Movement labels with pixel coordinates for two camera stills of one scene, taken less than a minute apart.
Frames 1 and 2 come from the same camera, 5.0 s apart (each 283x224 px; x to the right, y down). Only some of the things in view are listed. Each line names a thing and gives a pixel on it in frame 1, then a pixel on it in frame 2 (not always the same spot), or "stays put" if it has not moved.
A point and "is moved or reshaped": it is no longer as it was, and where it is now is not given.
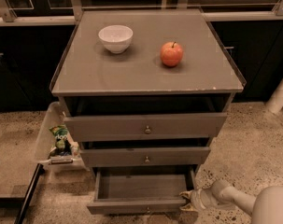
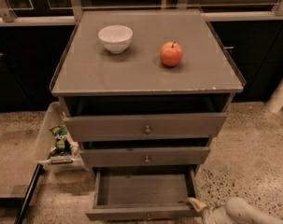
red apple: x=171 y=54 stays put
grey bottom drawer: x=148 y=189 is moved or reshaped
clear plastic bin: x=57 y=147 stays put
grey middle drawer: x=145 y=157 stays put
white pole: x=281 y=93 stays put
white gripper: x=199 y=198 → x=208 y=216
